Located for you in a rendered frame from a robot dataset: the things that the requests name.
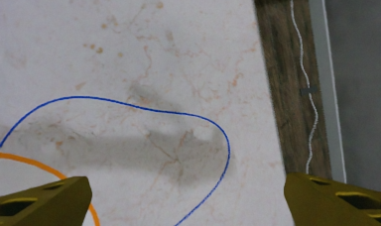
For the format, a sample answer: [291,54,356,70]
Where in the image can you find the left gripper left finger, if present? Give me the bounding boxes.
[0,176,92,226]

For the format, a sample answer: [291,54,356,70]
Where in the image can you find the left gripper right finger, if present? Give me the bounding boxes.
[284,172,381,226]

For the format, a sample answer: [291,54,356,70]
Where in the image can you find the orange painted ring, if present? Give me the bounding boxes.
[0,153,101,226]

